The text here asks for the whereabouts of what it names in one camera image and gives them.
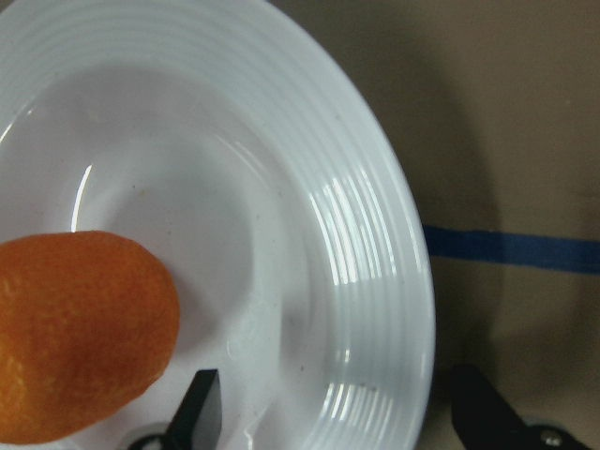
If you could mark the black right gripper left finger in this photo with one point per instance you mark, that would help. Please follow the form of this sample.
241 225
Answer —
197 421

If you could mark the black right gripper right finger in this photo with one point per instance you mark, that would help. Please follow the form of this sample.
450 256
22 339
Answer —
483 419

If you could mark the orange fruit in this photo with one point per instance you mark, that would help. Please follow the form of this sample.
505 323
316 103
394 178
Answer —
89 321

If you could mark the white round plate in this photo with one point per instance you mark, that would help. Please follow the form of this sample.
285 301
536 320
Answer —
223 138

